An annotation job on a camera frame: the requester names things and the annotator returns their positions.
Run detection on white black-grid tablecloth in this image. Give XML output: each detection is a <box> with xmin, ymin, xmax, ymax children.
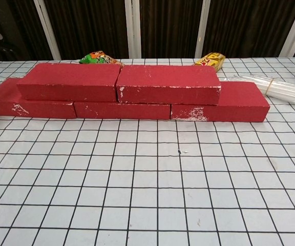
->
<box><xmin>0</xmin><ymin>56</ymin><xmax>295</xmax><ymax>246</ymax></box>

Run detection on green snack bag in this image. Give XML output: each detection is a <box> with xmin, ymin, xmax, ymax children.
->
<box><xmin>79</xmin><ymin>50</ymin><xmax>124</xmax><ymax>68</ymax></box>

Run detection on gold biscuit pack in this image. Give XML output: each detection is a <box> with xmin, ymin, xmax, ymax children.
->
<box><xmin>193</xmin><ymin>52</ymin><xmax>226</xmax><ymax>72</ymax></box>

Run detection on clear plastic straw bundle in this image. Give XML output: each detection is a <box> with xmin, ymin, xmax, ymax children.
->
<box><xmin>223</xmin><ymin>74</ymin><xmax>295</xmax><ymax>111</ymax></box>

